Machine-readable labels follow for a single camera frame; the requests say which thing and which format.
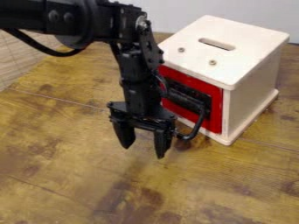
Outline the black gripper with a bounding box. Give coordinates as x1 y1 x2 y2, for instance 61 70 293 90
106 81 175 158

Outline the black metal drawer handle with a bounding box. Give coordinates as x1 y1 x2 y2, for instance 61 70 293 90
163 88 207 141

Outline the red wooden drawer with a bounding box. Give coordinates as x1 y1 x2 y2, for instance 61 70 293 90
159 66 223 134

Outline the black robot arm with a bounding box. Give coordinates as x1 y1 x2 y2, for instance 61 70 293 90
0 0 175 158

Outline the white wooden box cabinet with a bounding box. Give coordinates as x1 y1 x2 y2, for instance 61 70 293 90
159 15 289 145

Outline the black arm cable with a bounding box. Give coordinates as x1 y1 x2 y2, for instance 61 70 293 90
0 28 85 58

